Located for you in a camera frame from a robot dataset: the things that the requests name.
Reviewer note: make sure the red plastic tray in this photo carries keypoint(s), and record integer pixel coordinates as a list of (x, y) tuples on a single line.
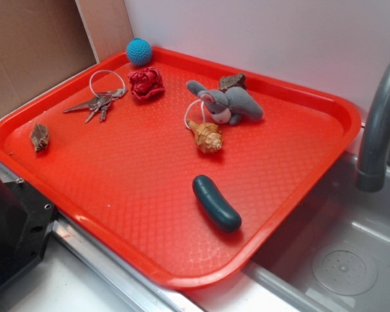
[(128, 180)]

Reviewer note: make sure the silver keys on ring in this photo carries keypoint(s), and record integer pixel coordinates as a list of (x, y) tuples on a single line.
[(102, 100)]

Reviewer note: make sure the blue crocheted ball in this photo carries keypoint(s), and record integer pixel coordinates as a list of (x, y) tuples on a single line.
[(139, 52)]

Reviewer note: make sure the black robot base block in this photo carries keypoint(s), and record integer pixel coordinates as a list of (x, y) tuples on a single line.
[(26, 218)]

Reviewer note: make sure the grey plush donkey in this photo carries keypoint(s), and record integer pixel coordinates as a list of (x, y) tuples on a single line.
[(227, 107)]

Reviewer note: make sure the brown cardboard panel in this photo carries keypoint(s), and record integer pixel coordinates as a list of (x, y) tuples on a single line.
[(42, 43)]

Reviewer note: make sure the tan spiral seashell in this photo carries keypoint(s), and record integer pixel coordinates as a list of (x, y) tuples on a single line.
[(207, 136)]

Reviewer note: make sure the red fabric flower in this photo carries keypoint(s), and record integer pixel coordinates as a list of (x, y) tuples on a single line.
[(146, 83)]

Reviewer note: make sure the dark green toy cucumber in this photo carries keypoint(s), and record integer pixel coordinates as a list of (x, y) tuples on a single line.
[(214, 204)]

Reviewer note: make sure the grey toy faucet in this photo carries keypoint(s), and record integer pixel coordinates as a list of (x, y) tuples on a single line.
[(374, 151)]

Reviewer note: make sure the grey toy sink basin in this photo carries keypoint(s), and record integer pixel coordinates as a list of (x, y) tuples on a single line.
[(331, 254)]

